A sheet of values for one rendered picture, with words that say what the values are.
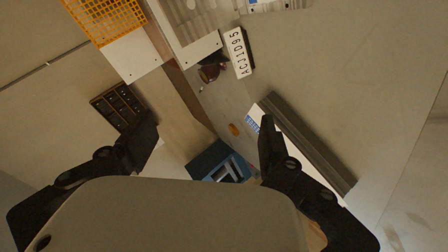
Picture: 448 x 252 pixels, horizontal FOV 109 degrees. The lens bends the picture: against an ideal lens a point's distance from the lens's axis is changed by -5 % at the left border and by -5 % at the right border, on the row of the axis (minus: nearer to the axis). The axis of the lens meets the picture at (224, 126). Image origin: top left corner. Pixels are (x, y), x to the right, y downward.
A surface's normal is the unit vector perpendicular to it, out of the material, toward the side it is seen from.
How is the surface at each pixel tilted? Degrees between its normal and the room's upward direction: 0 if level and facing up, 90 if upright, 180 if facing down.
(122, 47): 90
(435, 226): 0
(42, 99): 90
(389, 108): 0
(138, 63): 90
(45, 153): 90
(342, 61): 0
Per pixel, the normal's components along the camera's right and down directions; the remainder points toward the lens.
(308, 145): 0.10, -0.28
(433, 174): -0.76, 0.60
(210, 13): 0.46, 0.47
